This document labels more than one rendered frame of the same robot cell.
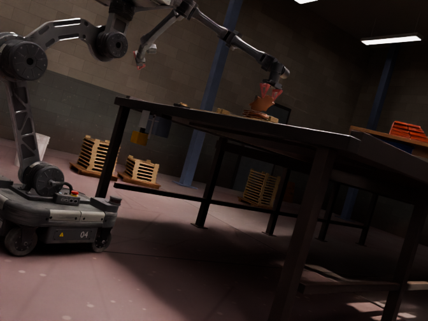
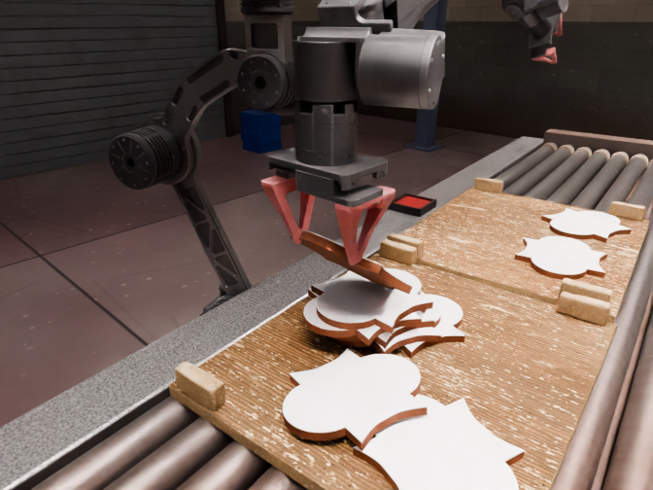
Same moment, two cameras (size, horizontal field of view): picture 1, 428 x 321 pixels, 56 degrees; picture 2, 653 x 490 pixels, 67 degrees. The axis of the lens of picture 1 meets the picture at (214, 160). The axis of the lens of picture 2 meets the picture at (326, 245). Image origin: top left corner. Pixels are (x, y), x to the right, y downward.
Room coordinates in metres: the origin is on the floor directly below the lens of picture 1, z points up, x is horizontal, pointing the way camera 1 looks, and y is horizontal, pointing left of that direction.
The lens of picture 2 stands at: (2.11, -0.65, 1.28)
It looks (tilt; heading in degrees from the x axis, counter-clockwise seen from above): 24 degrees down; 77
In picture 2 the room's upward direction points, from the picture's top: straight up
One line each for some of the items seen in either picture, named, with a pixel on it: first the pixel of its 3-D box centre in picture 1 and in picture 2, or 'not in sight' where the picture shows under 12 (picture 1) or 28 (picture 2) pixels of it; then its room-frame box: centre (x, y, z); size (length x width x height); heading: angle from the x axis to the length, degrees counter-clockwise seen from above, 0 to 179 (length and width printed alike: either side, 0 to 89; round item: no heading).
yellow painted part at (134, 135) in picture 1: (142, 127); not in sight; (2.79, 0.54, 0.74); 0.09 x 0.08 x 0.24; 40
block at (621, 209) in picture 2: not in sight; (627, 210); (2.86, 0.09, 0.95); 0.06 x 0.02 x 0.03; 131
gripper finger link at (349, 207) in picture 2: (273, 93); (345, 216); (2.22, -0.21, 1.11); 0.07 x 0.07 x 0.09; 35
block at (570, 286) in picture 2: not in sight; (584, 294); (2.57, -0.16, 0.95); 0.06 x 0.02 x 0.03; 131
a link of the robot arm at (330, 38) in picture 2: (277, 68); (332, 70); (2.21, -0.20, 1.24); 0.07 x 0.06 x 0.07; 143
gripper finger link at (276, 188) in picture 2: (267, 90); (308, 204); (2.20, -0.17, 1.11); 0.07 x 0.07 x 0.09; 35
